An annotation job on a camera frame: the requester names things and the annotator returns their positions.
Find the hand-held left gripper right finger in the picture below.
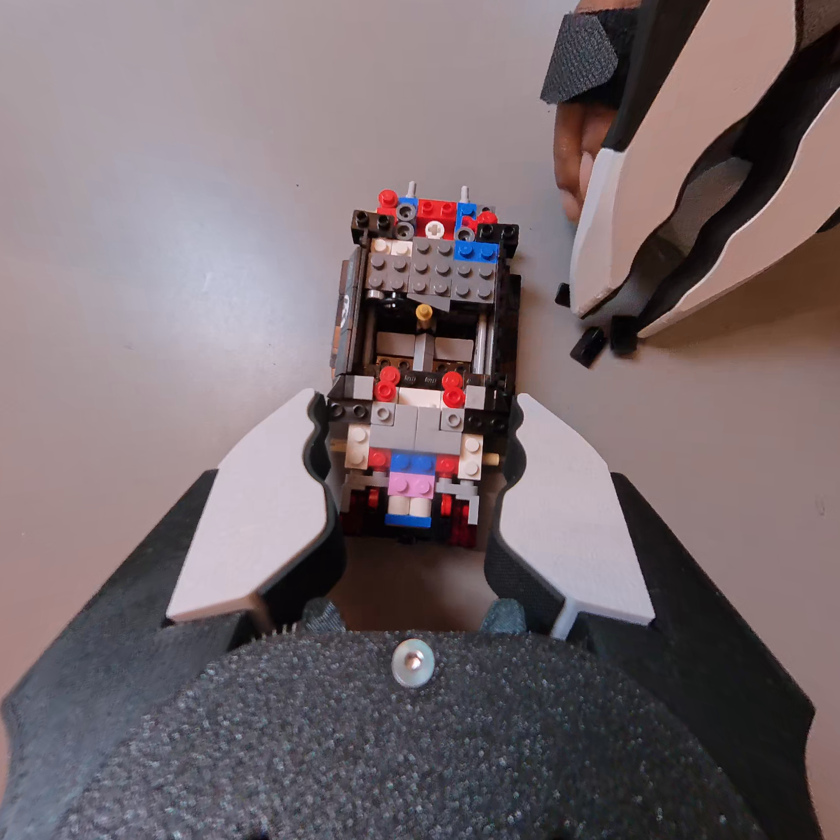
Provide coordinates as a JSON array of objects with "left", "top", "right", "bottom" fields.
[{"left": 484, "top": 392, "right": 657, "bottom": 641}]

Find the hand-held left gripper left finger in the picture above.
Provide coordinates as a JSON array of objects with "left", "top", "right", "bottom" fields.
[{"left": 166, "top": 388, "right": 347, "bottom": 624}]

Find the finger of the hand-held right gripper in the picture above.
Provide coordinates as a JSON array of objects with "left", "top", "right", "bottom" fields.
[
  {"left": 568, "top": 0, "right": 807, "bottom": 320},
  {"left": 637, "top": 82, "right": 840, "bottom": 340}
]

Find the lego car model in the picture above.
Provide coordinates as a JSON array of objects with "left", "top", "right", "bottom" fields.
[{"left": 326, "top": 180, "right": 524, "bottom": 549}]

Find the person's right hand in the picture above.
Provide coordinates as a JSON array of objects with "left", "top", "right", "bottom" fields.
[{"left": 553, "top": 101, "right": 619, "bottom": 225}]

